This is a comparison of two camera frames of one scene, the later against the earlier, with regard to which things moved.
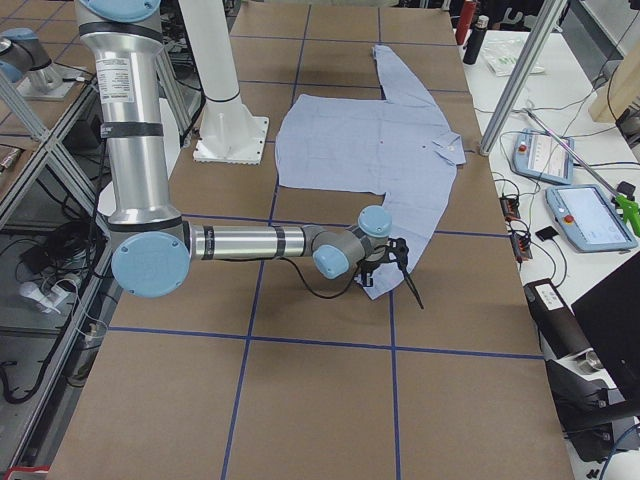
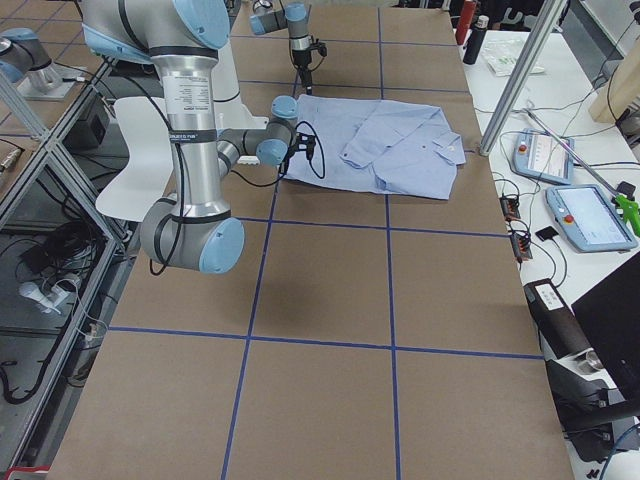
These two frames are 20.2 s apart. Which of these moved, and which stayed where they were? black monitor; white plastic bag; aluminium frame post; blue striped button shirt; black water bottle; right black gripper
Moved: blue striped button shirt; right black gripper
Stayed: black monitor; aluminium frame post; black water bottle; white plastic bag
